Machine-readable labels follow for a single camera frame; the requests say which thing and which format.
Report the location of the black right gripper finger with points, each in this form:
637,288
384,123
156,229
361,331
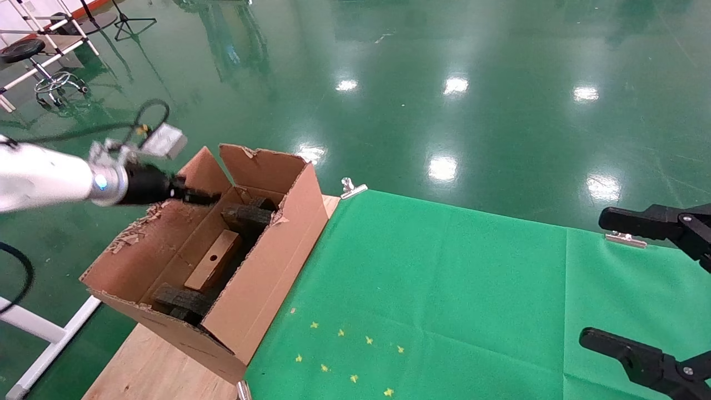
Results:
650,369
666,225

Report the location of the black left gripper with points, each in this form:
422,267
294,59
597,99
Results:
147,186

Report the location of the wooden rectangular block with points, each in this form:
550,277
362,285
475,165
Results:
219,250

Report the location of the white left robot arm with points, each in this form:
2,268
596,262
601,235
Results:
44,178

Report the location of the large open cardboard carton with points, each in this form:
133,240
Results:
261,300

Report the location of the silver metal clip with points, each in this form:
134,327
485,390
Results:
625,240
351,191
243,391

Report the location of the black foam block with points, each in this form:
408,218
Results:
183,300
247,216

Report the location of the black tripod microphone stand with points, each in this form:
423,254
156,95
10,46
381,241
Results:
128,20

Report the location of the black pole stand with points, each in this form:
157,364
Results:
103,22

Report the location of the green table cloth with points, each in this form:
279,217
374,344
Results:
444,289

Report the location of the black stool with chrome base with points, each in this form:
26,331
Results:
21,50

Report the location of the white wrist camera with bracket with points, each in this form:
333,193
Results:
166,141

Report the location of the white frame work table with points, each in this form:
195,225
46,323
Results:
61,44

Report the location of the white metal floor frame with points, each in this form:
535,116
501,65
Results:
55,344

